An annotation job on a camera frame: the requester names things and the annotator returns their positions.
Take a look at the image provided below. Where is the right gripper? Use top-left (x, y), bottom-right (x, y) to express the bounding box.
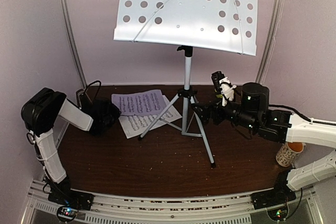
top-left (191, 91), bottom-right (259, 132)

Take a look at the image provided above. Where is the purple sheet music page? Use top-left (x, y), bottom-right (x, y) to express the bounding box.
top-left (111, 89), bottom-right (166, 116)

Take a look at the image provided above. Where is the white perforated music stand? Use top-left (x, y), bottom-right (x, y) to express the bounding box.
top-left (112, 0), bottom-right (259, 168)

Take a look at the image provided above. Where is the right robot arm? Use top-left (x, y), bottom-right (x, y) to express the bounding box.
top-left (192, 82), bottom-right (335, 167)

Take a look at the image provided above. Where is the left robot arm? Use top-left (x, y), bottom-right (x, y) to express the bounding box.
top-left (21, 88), bottom-right (121, 205)

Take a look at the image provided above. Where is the brown wooden metronome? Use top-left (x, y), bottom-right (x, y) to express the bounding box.
top-left (76, 89), bottom-right (92, 110)

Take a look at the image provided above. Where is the patterned paper cup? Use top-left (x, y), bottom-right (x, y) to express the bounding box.
top-left (276, 142), bottom-right (305, 167)

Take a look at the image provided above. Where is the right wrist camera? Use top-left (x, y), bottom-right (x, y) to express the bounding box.
top-left (211, 71), bottom-right (237, 106)

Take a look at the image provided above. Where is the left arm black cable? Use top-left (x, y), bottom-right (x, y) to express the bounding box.
top-left (81, 80), bottom-right (102, 104)

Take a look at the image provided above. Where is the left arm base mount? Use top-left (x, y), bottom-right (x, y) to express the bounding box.
top-left (48, 190), bottom-right (94, 222)

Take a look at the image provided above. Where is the aluminium front rail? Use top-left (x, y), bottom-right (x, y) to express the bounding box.
top-left (19, 180), bottom-right (327, 223)

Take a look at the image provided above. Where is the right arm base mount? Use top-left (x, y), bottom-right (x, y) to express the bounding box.
top-left (251, 189), bottom-right (296, 222)

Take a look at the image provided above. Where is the left aluminium corner post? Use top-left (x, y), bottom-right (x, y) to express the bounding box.
top-left (60, 0), bottom-right (87, 88)

